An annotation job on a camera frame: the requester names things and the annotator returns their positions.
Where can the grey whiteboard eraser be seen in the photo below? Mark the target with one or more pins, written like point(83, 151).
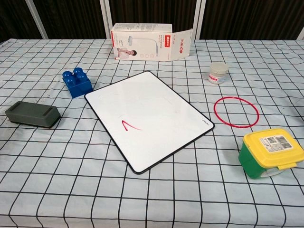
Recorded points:
point(31, 115)

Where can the white whiteboard black frame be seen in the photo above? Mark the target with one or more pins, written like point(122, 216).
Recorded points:
point(147, 118)

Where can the white lamp cardboard box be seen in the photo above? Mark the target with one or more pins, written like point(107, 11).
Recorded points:
point(142, 45)

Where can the small white plastic jar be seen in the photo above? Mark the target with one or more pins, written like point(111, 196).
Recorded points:
point(218, 73)

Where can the blue toy building block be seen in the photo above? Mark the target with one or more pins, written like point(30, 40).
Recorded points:
point(77, 83)

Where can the checked white tablecloth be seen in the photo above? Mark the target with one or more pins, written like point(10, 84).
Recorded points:
point(71, 178)

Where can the green box with yellow lid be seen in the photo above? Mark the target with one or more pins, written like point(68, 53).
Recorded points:
point(268, 152)

